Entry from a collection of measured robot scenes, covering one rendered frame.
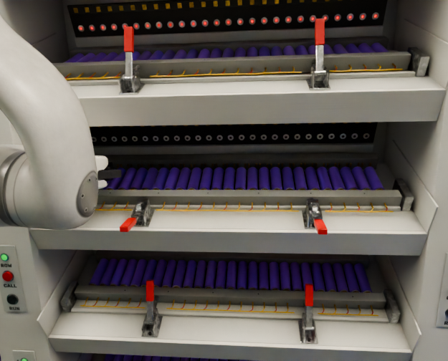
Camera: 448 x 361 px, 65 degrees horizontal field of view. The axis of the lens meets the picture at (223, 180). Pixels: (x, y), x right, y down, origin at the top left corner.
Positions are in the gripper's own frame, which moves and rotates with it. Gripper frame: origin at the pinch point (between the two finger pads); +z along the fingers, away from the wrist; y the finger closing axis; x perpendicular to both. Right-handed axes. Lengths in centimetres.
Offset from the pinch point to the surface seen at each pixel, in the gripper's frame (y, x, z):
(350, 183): -42.8, 1.9, 2.2
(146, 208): -10.3, 5.4, -4.5
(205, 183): -18.7, 2.1, 1.7
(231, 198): -23.4, 4.2, -1.7
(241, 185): -24.9, 2.3, 1.5
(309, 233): -35.2, 8.8, -5.3
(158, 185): -10.6, 2.4, 1.3
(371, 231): -44.2, 8.3, -5.1
